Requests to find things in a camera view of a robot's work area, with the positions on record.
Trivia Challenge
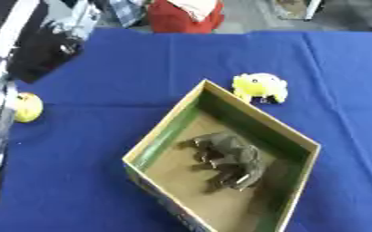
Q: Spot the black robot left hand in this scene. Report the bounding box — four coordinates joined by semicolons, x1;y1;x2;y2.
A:
5;21;86;85

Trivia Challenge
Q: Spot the tan cardboard box green inside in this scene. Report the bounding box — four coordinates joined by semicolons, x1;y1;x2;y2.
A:
121;78;323;232

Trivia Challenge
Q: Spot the yellow toy fruit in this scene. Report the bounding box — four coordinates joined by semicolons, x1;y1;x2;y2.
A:
13;92;45;124

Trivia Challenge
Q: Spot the blue checked bag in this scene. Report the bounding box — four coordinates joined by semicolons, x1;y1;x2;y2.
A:
108;0;148;29

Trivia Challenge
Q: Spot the red bag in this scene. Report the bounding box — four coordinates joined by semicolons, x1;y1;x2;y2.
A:
144;0;226;34

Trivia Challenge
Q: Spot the white cloth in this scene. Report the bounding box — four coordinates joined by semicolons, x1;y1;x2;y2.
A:
165;0;221;23

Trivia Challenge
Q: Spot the grey toy animal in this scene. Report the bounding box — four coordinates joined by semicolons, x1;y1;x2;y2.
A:
174;131;268;194

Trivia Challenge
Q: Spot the yellow toy frog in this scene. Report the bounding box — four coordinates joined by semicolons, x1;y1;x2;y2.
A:
230;72;291;105

